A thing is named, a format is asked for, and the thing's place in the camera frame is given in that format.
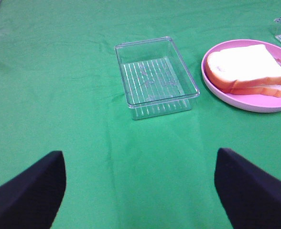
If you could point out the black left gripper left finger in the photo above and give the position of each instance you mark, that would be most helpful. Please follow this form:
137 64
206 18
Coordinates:
32 199

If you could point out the green tablecloth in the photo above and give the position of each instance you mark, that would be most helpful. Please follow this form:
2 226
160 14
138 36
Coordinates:
60 89

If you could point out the clear left plastic container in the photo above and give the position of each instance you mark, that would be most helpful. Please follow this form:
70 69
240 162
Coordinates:
155 78

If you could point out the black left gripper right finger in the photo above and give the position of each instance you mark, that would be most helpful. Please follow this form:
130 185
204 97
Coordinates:
250 196

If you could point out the pink round plate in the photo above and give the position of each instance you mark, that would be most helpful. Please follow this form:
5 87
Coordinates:
255 102

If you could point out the white bread slice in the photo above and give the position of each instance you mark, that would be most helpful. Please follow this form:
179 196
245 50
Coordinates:
242 67
268 90

